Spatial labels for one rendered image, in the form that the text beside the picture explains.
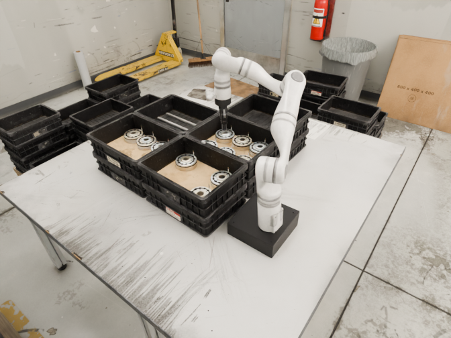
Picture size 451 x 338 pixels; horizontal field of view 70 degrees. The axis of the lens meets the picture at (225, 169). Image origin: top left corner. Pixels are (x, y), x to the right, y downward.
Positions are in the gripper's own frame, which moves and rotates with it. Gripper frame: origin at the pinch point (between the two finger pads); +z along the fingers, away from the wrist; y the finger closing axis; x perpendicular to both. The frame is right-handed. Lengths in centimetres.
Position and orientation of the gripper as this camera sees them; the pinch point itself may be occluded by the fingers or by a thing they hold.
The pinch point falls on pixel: (223, 124)
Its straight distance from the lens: 154.4
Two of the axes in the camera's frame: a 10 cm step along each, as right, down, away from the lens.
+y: -1.0, -6.1, 7.9
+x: -9.9, 0.8, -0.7
